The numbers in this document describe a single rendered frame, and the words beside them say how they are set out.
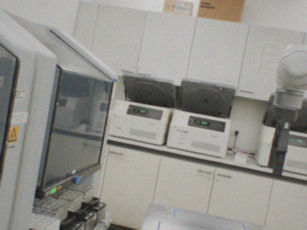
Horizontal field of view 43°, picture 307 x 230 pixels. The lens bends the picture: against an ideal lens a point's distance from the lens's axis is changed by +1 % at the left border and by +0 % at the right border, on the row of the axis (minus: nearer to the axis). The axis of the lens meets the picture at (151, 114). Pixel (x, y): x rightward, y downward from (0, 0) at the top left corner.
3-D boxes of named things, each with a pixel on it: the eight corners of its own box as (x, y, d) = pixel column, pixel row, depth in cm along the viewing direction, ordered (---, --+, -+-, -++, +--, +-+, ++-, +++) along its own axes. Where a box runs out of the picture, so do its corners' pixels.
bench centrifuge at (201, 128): (165, 147, 358) (178, 75, 355) (173, 141, 419) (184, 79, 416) (225, 159, 349) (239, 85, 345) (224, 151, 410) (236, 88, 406)
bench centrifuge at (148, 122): (105, 135, 370) (116, 69, 366) (123, 131, 430) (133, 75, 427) (160, 147, 358) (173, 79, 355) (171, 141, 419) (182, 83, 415)
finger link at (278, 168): (285, 153, 123) (286, 153, 122) (281, 174, 123) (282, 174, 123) (276, 151, 123) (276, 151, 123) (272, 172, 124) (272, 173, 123)
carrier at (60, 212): (62, 216, 156) (64, 201, 156) (67, 217, 156) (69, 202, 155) (49, 224, 145) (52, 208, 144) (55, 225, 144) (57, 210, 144)
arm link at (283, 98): (301, 93, 132) (297, 111, 132) (273, 89, 134) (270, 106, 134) (307, 93, 123) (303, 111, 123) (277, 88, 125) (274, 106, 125)
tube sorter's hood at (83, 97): (-93, 168, 136) (-67, -13, 133) (4, 149, 195) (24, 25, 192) (42, 200, 127) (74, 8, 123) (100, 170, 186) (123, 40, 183)
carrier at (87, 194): (89, 197, 186) (90, 185, 186) (92, 199, 186) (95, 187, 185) (79, 203, 175) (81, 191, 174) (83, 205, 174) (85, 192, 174)
